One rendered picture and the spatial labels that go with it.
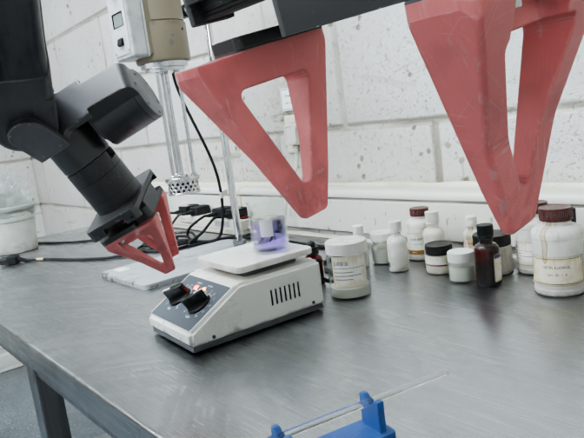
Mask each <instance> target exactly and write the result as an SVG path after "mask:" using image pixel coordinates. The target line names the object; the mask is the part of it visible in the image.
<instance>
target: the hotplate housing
mask: <svg viewBox="0 0 584 438"><path fill-rule="evenodd" d="M189 275H193V276H196V277H199V278H202V279H205V280H208V281H211V282H215V283H219V284H221V285H224V286H227V287H230V289H229V291H228V292H227V293H226V294H225V295H224V296H223V297H222V298H221V299H220V300H219V301H218V302H217V303H216V304H215V305H214V306H213V308H212V309H211V310H210V311H209V312H208V313H207V314H206V315H205V316H204V317H203V318H202V319H201V320H200V321H199V322H198V323H197V324H196V325H195V326H194V327H193V328H192V329H191V330H190V331H187V330H185V329H183V328H180V327H178V326H176V325H175V324H173V323H171V322H168V321H166V320H164V319H163V318H161V317H159V316H157V315H154V314H152V313H151V317H150V318H149V321H150V325H152V326H153V329H154V331H155V332H157V333H158V334H159V335H162V336H164V337H166V338H167V339H169V340H171V341H173V342H175V343H176V344H178V345H180V346H182V347H184V348H185V349H187V350H189V351H191V352H193V353H196V352H199V351H202V350H205V349H207V348H211V347H214V346H216V345H219V344H222V343H224V342H228V341H231V340H234V339H236V338H238V337H241V336H244V335H248V334H250V333H253V332H256V331H258V330H261V329H265V328H267V327H270V326H273V325H275V324H277V323H280V322H285V321H287V320H289V319H292V318H295V317H297V316H300V315H304V314H307V313H309V312H312V311H315V310H317V309H321V308H323V305H322V301H323V293H322V280H321V273H320V266H319V262H317V261H316V260H314V259H309V258H305V257H298V258H295V259H292V260H288V261H286V262H280V263H277V264H274V265H270V266H268V267H265V268H261V269H256V270H253V271H249V272H247V273H243V274H234V273H230V272H227V271H224V270H220V269H215V268H211V267H205V268H201V269H196V270H195V271H194V272H192V273H190V274H189ZM189 275H188V276H189ZM188 276H187V277H188ZM187 277H186V278H187ZM186 278H185V279H186ZM185 279H184V280H185Z"/></svg>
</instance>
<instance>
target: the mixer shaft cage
mask: <svg viewBox="0 0 584 438"><path fill-rule="evenodd" d="M155 74H156V85H157V90H158V95H159V101H160V104H161V105H162V108H163V116H162V118H163V127H164V133H165V138H166V143H167V150H168V155H169V165H170V170H171V175H172V176H171V177H170V178H166V179H165V183H167V184H168V189H169V196H183V195H189V194H194V193H197V192H200V191H201V190H200V187H199V181H198V179H199V178H200V175H199V174H197V172H196V170H195V164H194V158H193V152H192V147H191V141H190V135H189V125H188V119H187V113H186V108H185V102H184V96H183V92H182V91H181V90H180V88H179V92H180V98H181V104H182V114H183V120H184V126H185V131H186V137H187V143H188V148H189V159H190V164H191V170H192V173H191V175H188V174H187V173H183V164H182V158H181V152H180V147H179V141H178V135H177V130H176V119H175V114H174V109H173V103H172V97H171V88H170V83H169V73H168V72H163V74H160V77H161V82H162V88H163V93H162V88H161V83H160V77H159V72H155ZM163 98H164V103H165V109H166V115H167V120H168V125H169V132H168V126H167V121H166V115H165V109H164V104H163ZM169 136H170V141H169ZM170 142H171V147H172V152H173V157H174V163H173V158H172V153H171V147H170ZM174 164H175V169H176V174H175V169H174Z"/></svg>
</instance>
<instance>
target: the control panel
mask: <svg viewBox="0 0 584 438"><path fill-rule="evenodd" d="M182 283H183V285H184V286H185V287H188V288H189V289H190V292H189V293H192V292H194V291H196V290H198V289H202V288H206V289H205V290H204V291H205V292H206V294H208V295H209V302H208V304H207V305H206V306H205V307H204V308H203V309H202V310H200V311H199V312H197V313H195V314H190V313H189V312H188V309H186V308H185V306H184V305H183V304H182V303H179V304H177V305H176V306H171V305H170V304H169V299H168V298H167V297H166V298H165V299H164V300H163V301H162V302H161V303H160V304H159V305H158V306H157V307H156V308H155V309H154V310H153V311H152V312H151V313H152V314H154V315H157V316H159V317H161V318H163V319H164V320H166V321H168V322H171V323H173V324H175V325H176V326H178V327H180V328H182V329H185V330H187V331H190V330H191V329H192V328H193V327H194V326H195V325H196V324H197V323H198V322H199V321H200V320H201V319H202V318H203V317H204V316H205V315H206V314H207V313H208V312H209V311H210V310H211V309H212V308H213V306H214V305H215V304H216V303H217V302H218V301H219V300H220V299H221V298H222V297H223V296H224V295H225V294H226V293H227V292H228V291H229V289H230V287H227V286H224V285H221V284H219V283H215V282H211V281H208V280H205V279H202V278H199V277H196V276H193V275H189V276H188V277H187V278H186V279H185V280H183V281H182ZM196 285H198V286H199V287H198V288H197V289H194V287H195V286H196Z"/></svg>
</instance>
